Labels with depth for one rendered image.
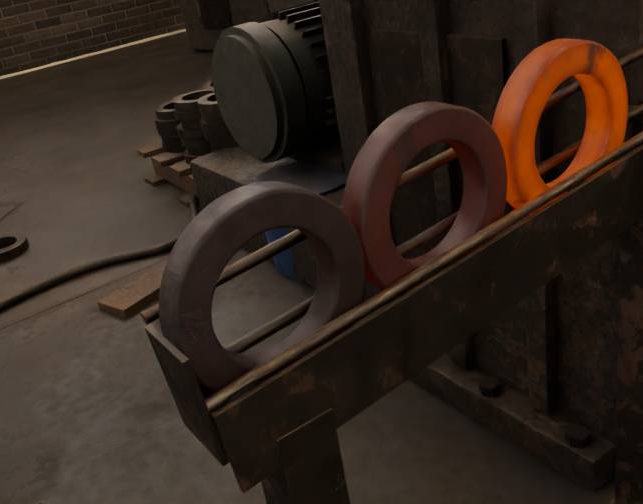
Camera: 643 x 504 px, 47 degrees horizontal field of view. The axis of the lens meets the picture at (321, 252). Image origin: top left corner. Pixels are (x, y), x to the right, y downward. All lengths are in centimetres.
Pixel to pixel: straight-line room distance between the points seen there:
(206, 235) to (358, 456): 95
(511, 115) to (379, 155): 16
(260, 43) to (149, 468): 107
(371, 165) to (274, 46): 135
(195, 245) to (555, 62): 40
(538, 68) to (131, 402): 127
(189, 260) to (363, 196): 17
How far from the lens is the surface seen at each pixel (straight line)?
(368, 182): 64
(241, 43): 200
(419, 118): 66
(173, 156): 292
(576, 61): 80
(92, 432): 172
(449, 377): 151
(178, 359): 57
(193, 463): 154
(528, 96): 75
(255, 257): 66
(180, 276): 56
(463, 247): 71
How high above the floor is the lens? 97
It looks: 26 degrees down
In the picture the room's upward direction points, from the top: 10 degrees counter-clockwise
